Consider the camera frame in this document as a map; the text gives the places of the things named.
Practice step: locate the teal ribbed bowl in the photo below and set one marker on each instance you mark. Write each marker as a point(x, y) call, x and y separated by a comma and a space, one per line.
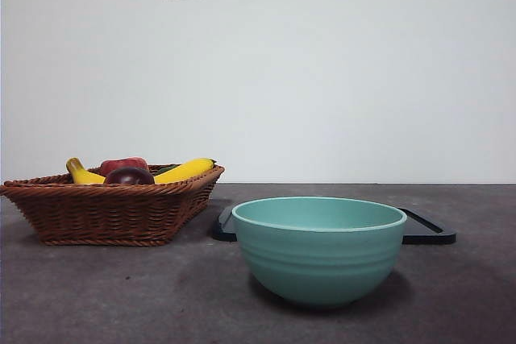
point(318, 259)

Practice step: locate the dark purple plum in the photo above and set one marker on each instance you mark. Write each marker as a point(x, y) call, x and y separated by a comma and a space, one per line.
point(130, 176)

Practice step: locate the yellow banana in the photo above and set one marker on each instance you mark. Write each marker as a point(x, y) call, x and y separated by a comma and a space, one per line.
point(189, 168)

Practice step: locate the green avocado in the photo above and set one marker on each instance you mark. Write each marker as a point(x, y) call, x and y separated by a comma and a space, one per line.
point(166, 167)

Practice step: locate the red apple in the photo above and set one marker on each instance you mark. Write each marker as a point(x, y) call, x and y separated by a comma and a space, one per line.
point(125, 162)

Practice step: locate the brown wicker basket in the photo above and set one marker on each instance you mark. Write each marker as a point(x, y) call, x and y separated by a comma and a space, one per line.
point(105, 215)

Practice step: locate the black rectangular tray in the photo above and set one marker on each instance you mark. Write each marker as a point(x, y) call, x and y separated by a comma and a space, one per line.
point(427, 234)

